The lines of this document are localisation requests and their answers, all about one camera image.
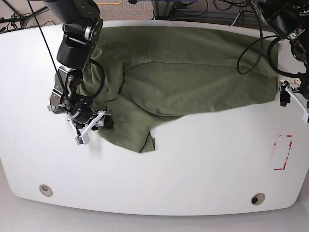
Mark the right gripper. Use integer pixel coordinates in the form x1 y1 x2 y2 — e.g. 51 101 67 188
68 110 113 137

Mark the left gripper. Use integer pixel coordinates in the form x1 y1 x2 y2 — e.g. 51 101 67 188
280 78 309 112

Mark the olive green T-shirt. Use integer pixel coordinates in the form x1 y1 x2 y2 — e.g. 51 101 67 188
77 26 279 153

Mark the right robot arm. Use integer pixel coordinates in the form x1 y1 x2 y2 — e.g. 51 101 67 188
44 0 112 145

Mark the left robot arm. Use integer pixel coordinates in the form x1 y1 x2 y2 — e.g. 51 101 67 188
237 0 309 115

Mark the red tape rectangle marking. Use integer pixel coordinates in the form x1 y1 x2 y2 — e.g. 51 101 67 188
271 134 293 171

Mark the black tripod stand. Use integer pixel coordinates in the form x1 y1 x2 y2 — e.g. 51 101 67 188
0 0 49 33

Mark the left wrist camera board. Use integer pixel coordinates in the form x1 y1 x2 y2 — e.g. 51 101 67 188
302 111 309 124

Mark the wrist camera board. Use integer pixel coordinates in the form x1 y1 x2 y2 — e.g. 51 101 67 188
302 111 309 124
75 134 90 145

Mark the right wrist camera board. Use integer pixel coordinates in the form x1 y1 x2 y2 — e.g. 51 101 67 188
75 134 90 145

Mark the left table cable grommet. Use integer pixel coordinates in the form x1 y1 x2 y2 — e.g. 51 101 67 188
39 185 53 197

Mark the table cable grommet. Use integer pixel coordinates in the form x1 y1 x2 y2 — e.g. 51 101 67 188
251 193 265 205
39 185 53 197

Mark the right table cable grommet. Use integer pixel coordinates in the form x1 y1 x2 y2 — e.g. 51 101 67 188
251 193 265 205

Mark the yellow cable on floor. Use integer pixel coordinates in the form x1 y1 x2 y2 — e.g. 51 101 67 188
98 0 123 7

